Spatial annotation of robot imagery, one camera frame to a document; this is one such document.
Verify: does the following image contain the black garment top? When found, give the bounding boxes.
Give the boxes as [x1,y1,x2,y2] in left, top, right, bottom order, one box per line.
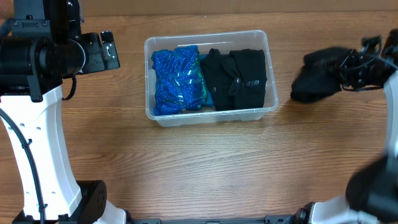
[290,47,350,103]

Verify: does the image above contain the black garment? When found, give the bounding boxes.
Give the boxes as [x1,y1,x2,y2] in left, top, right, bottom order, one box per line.
[290,47,350,103]
[229,49,267,110]
[200,49,241,111]

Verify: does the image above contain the blue sequined fabric bundle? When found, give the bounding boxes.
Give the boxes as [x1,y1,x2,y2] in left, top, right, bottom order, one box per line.
[151,45,207,116]

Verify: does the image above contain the blue denim jeans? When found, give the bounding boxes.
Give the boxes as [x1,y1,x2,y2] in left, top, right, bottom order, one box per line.
[198,54,214,107]

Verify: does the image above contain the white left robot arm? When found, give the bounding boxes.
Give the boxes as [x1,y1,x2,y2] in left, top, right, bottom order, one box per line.
[1,0,131,223]

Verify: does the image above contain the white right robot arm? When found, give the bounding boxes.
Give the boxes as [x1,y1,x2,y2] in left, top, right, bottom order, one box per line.
[285,29,397,223]

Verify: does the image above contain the clear plastic storage bin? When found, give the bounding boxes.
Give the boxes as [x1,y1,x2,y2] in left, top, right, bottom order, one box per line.
[144,30,279,127]

